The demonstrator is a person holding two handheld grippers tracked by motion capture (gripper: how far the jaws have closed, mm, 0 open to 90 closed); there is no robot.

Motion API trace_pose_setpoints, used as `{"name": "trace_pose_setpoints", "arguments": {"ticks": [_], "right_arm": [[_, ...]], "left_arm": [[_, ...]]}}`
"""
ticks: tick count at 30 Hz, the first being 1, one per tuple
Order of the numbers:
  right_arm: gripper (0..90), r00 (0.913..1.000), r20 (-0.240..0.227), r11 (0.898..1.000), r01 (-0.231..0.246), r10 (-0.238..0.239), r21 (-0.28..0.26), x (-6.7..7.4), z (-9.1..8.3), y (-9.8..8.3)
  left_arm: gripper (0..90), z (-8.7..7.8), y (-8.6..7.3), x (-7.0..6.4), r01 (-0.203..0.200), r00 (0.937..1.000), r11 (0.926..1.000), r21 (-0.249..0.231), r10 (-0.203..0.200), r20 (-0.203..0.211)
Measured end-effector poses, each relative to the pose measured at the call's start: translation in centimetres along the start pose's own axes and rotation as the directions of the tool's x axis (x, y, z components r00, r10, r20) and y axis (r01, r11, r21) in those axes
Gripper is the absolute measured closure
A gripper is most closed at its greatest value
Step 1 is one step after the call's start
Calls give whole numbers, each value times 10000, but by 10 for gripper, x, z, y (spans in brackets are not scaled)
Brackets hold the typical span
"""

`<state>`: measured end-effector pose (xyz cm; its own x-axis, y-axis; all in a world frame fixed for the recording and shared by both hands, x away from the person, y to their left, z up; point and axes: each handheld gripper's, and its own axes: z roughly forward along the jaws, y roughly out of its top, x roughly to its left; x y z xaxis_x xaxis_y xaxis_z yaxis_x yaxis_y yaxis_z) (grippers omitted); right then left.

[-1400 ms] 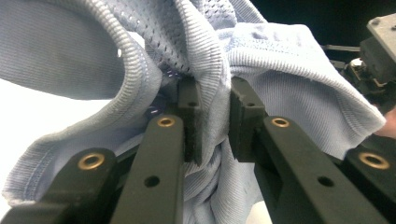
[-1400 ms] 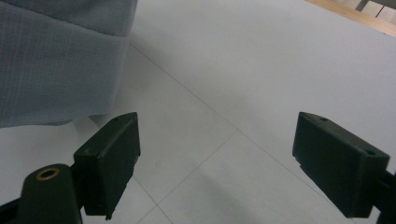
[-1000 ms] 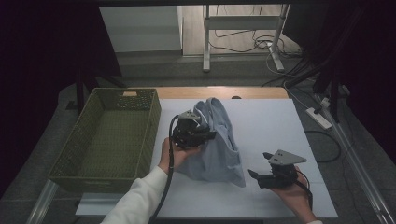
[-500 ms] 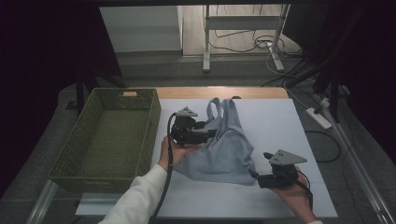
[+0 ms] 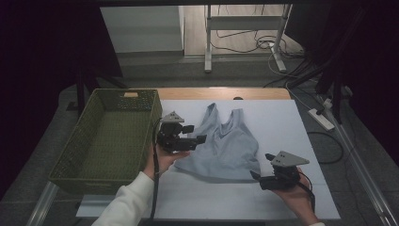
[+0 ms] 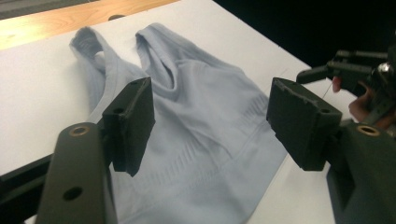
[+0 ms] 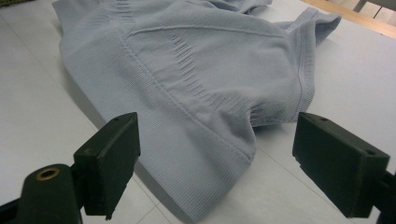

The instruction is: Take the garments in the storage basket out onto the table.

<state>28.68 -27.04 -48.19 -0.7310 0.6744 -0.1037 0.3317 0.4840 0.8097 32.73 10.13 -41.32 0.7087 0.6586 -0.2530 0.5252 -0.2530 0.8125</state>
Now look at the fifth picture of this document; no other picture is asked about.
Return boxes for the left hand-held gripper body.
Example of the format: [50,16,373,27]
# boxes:
[155,110,200,154]

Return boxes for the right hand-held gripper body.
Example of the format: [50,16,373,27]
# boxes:
[259,150,311,191]

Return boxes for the light blue tank top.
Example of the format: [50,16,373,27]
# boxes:
[173,102,262,185]

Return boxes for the green woven basket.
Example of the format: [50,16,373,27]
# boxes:
[48,88,164,197]

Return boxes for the person's left hand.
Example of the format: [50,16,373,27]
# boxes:
[142,141,192,182]

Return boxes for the person's right hand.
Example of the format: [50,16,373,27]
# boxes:
[272,167,320,226]

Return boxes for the wooden table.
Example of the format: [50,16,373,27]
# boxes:
[129,87,292,101]

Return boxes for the white foam board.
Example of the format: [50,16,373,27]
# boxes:
[75,99,342,220]

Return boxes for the white power strip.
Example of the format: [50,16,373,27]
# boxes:
[307,107,336,132]

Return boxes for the black floor stand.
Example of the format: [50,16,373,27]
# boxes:
[66,73,128,116]
[286,59,354,125]

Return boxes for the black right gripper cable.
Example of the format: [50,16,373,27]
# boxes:
[297,174,316,214]

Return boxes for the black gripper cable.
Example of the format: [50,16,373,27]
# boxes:
[297,174,316,214]
[149,118,163,221]

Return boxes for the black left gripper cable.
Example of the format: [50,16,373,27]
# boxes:
[149,118,163,221]

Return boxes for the black looped cable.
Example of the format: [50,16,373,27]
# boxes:
[306,131,344,165]

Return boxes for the metal frame rail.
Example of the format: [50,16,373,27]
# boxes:
[315,93,399,226]
[26,181,60,226]

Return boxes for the black floor cables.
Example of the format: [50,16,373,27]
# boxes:
[209,28,306,60]

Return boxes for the white metal desk frame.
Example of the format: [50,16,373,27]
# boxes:
[204,3,294,74]

